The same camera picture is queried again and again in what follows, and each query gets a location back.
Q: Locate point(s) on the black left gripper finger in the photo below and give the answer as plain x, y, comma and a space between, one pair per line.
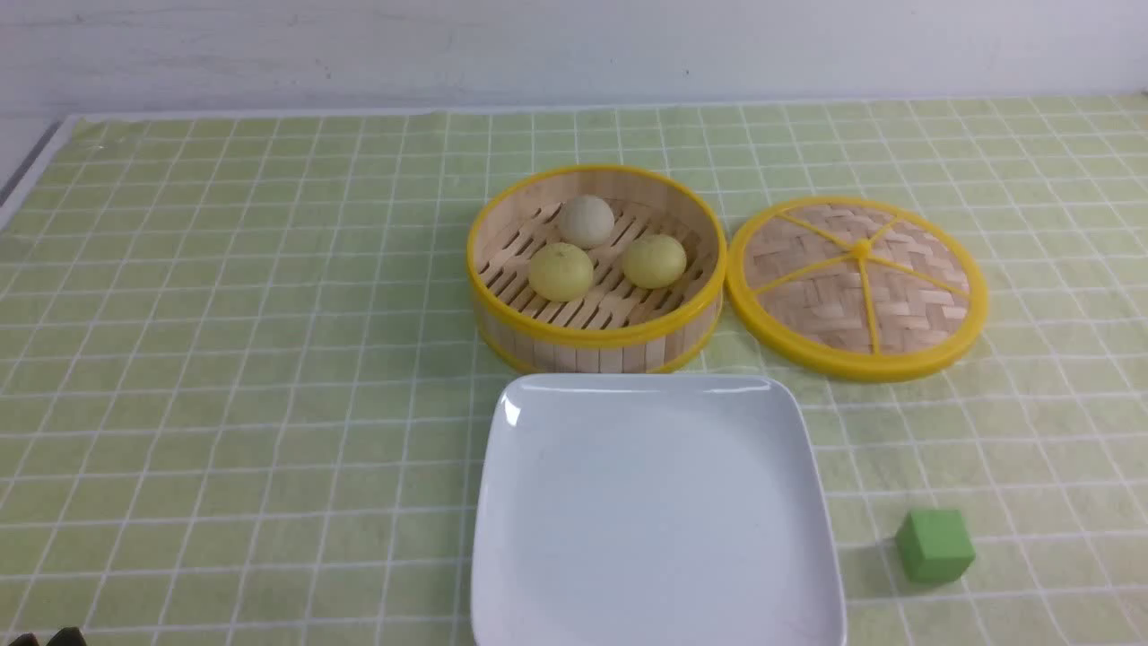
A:
64, 637

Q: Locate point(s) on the yellow steamed bun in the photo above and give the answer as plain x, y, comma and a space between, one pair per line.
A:
561, 272
654, 262

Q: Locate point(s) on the pale white steamed bun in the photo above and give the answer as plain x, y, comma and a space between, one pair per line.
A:
585, 221

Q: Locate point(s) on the white square plate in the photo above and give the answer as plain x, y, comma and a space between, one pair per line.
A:
645, 509

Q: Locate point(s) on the green checked tablecloth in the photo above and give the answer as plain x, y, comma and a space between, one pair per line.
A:
244, 400

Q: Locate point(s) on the bamboo steamer basket yellow rim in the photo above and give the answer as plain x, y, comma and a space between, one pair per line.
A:
617, 327

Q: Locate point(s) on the woven bamboo steamer lid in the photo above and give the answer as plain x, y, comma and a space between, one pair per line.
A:
856, 289

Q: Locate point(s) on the green cube block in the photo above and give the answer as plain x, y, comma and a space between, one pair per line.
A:
934, 546

